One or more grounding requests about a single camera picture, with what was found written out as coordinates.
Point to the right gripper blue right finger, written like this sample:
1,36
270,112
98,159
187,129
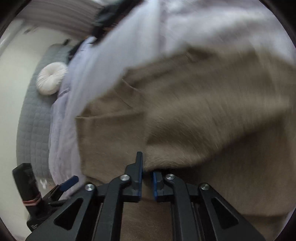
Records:
158,187

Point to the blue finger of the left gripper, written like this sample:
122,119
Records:
69,183

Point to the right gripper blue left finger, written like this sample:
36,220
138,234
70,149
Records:
132,188

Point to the brown knit sweater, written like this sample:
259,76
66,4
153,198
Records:
227,119

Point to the dark clothes pile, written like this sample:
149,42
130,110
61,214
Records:
110,16

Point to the white round cushion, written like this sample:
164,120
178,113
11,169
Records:
50,78

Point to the lavender plush bed blanket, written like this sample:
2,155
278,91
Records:
150,30

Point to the grey striped window blind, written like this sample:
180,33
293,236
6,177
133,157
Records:
72,17

